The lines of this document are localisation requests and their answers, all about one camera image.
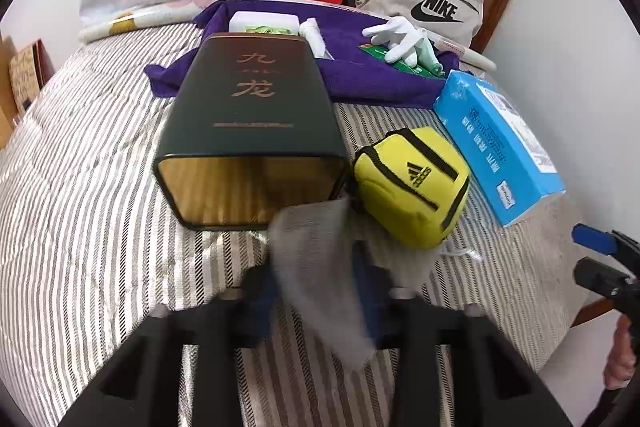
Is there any white rolled printed mat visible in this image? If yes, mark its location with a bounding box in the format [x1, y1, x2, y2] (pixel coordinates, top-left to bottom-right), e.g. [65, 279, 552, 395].
[80, 0, 498, 72]

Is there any blue cardboard box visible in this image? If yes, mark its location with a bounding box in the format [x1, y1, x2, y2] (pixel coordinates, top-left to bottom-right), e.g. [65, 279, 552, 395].
[432, 69, 567, 228]

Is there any white wrapped roll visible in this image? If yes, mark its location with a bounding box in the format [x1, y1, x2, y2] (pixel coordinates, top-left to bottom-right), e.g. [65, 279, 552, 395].
[299, 18, 334, 60]

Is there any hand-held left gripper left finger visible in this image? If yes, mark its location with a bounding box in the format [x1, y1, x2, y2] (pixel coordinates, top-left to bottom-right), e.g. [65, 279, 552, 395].
[60, 264, 282, 427]

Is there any person's right hand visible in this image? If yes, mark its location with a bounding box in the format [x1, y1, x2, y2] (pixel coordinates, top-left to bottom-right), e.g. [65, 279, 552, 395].
[602, 316, 640, 391]

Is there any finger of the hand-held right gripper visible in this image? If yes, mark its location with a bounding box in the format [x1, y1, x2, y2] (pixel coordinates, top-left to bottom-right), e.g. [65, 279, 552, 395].
[571, 223, 621, 256]
[573, 257, 627, 299]

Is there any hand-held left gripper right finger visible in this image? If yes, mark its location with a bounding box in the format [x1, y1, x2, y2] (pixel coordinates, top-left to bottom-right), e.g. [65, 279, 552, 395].
[350, 239, 573, 427]

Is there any purple towel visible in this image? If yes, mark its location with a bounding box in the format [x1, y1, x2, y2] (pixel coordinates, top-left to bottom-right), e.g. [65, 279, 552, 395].
[144, 1, 473, 110]

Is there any white rectangular box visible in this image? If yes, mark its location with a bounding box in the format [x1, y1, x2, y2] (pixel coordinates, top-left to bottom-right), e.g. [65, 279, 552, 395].
[229, 11, 301, 38]

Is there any yellow pouch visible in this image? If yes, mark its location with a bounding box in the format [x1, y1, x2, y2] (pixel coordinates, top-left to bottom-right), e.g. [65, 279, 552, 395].
[351, 127, 472, 251]

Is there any brown patterned box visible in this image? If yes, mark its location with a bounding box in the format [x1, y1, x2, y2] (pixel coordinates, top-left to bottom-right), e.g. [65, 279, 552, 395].
[0, 38, 56, 148]

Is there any grey cloth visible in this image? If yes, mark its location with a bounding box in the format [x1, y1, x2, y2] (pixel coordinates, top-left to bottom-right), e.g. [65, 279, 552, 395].
[270, 197, 446, 373]

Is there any white glove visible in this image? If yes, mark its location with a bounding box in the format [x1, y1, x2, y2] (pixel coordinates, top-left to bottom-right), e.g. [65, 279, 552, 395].
[362, 18, 431, 62]

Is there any dark green tin box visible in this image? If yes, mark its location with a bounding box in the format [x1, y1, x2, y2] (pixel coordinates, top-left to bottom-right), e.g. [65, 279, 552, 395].
[152, 33, 349, 231]

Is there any green packet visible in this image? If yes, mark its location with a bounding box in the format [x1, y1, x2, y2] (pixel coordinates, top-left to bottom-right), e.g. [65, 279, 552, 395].
[359, 42, 447, 78]

